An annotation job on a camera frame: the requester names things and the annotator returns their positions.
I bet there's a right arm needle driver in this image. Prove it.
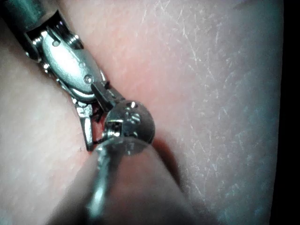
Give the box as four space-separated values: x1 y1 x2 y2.
24 10 107 105

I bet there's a left arm needle driver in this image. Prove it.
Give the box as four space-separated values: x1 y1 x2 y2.
102 100 156 157

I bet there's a right arm needle driver jaw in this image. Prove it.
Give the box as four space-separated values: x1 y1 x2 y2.
76 104 95 152
90 81 125 112

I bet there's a tissue pad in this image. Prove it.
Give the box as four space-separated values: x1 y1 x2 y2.
0 0 285 225

